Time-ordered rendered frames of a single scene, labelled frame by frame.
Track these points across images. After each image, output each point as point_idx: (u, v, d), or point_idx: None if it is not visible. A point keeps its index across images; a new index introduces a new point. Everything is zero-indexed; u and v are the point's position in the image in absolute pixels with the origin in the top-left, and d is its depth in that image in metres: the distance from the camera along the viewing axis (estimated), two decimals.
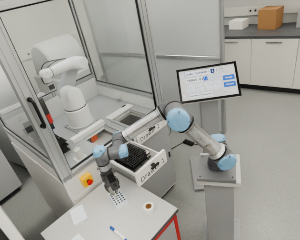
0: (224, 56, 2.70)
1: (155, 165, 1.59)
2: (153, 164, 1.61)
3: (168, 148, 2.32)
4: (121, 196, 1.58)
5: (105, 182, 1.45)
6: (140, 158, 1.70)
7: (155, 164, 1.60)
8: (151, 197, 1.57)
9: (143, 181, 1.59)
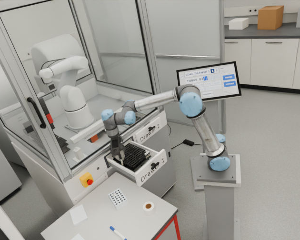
0: (224, 56, 2.70)
1: (155, 165, 1.59)
2: (153, 164, 1.61)
3: (168, 148, 2.32)
4: (121, 196, 1.58)
5: (111, 145, 1.51)
6: (140, 158, 1.70)
7: (155, 164, 1.60)
8: (151, 197, 1.57)
9: (143, 181, 1.59)
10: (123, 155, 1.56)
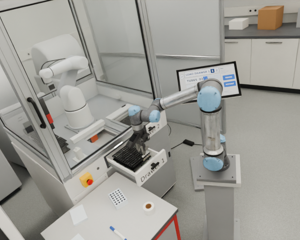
0: (224, 56, 2.70)
1: (155, 165, 1.59)
2: (153, 164, 1.61)
3: (168, 148, 2.32)
4: (121, 196, 1.58)
5: None
6: (140, 158, 1.70)
7: (155, 164, 1.60)
8: (151, 197, 1.57)
9: (143, 181, 1.59)
10: (143, 151, 1.64)
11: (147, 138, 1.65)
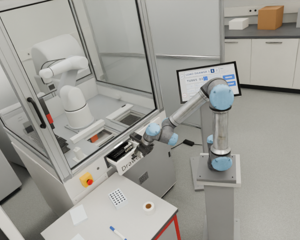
0: (224, 56, 2.70)
1: (135, 155, 1.72)
2: (133, 155, 1.73)
3: (168, 148, 2.32)
4: (121, 196, 1.58)
5: None
6: (122, 149, 1.82)
7: None
8: (151, 197, 1.57)
9: (124, 170, 1.71)
10: None
11: (144, 154, 1.57)
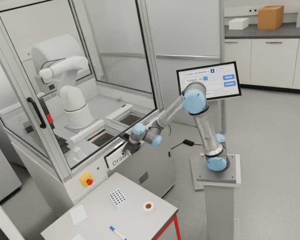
0: (224, 56, 2.70)
1: None
2: None
3: (168, 148, 2.32)
4: (121, 196, 1.58)
5: None
6: None
7: None
8: (151, 197, 1.57)
9: (115, 165, 1.78)
10: None
11: (132, 152, 1.67)
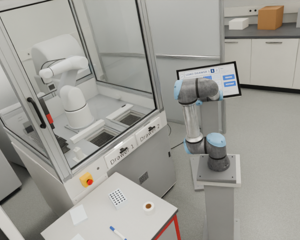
0: (224, 56, 2.70)
1: (123, 149, 1.80)
2: (121, 149, 1.81)
3: (168, 148, 2.32)
4: (121, 196, 1.58)
5: None
6: None
7: (124, 149, 1.80)
8: (151, 197, 1.57)
9: (112, 163, 1.80)
10: None
11: None
